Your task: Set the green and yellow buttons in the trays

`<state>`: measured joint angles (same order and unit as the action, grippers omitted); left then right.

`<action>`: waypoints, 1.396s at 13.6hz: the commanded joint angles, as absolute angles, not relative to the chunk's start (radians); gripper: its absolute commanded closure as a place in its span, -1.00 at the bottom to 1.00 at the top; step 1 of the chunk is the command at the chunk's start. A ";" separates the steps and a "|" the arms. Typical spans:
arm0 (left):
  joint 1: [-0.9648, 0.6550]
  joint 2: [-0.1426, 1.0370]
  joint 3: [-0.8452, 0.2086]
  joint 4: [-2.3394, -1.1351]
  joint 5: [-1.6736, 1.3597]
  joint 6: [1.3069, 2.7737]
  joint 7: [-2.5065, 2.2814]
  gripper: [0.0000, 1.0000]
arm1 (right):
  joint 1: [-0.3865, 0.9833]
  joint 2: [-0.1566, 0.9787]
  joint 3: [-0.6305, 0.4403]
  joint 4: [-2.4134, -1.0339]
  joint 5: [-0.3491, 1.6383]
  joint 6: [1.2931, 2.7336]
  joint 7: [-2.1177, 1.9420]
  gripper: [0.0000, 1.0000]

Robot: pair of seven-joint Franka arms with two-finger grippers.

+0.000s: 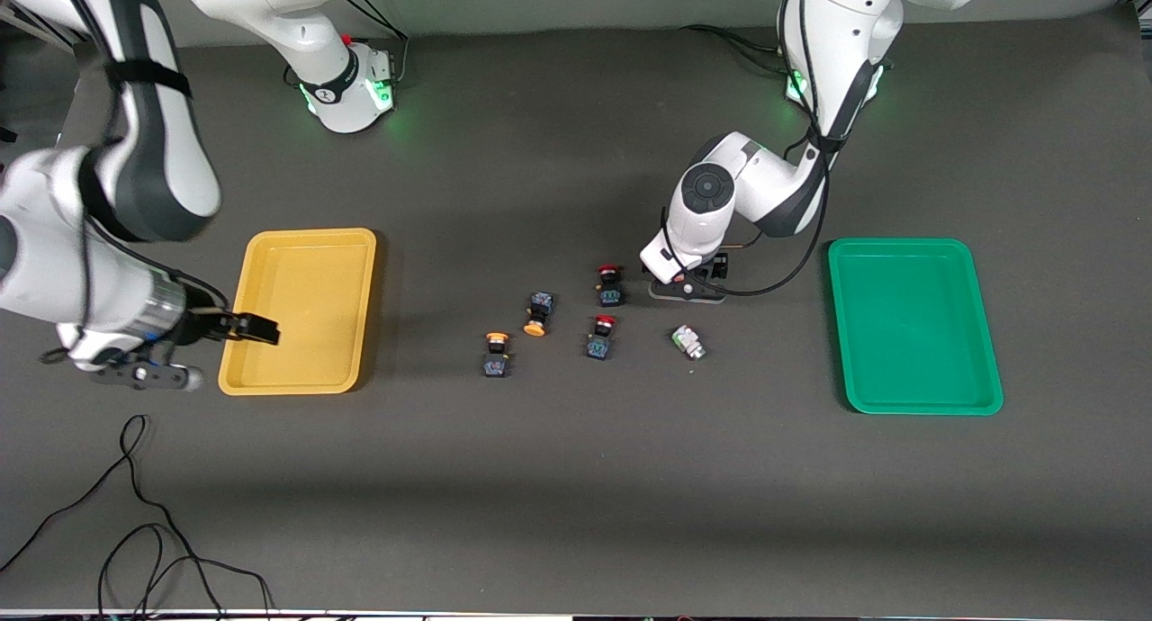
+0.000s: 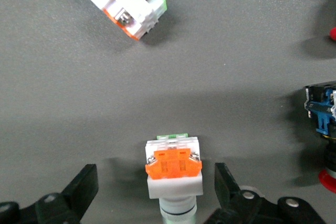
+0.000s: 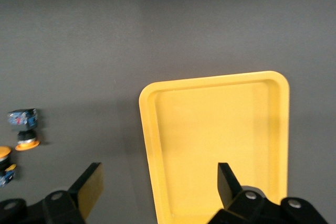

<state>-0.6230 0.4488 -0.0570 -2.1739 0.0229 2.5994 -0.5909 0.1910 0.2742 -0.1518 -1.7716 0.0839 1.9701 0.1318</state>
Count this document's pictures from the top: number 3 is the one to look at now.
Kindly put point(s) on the yellow mushroom push button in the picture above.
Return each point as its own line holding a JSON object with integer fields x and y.
{"x": 5, "y": 166}
{"x": 23, "y": 123}

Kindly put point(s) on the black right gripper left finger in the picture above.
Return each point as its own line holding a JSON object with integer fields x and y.
{"x": 88, "y": 190}

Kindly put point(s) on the yellow plastic tray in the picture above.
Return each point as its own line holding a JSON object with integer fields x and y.
{"x": 210, "y": 129}

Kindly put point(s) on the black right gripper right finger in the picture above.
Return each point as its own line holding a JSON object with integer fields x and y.
{"x": 231, "y": 195}

